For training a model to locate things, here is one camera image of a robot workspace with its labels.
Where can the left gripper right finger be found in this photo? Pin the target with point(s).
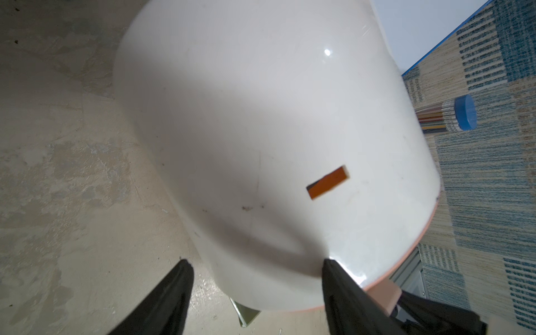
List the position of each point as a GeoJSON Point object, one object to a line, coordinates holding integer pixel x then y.
{"type": "Point", "coordinates": [349, 310]}

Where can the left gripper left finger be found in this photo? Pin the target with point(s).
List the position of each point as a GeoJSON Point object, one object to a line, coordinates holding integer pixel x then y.
{"type": "Point", "coordinates": [164, 310]}

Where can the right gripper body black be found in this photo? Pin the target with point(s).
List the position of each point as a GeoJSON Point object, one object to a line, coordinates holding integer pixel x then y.
{"type": "Point", "coordinates": [431, 317]}

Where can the pink plug cube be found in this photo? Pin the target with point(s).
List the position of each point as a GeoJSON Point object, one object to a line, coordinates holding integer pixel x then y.
{"type": "Point", "coordinates": [385, 294]}

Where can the white round drawer cabinet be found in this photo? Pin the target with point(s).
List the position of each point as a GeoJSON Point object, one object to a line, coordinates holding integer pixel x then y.
{"type": "Point", "coordinates": [284, 135]}

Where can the blue lid pencil canister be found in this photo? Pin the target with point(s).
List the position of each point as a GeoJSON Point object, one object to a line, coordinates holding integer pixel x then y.
{"type": "Point", "coordinates": [450, 116]}

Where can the white board on easel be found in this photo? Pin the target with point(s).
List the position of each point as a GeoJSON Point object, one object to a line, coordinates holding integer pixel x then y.
{"type": "Point", "coordinates": [412, 29]}

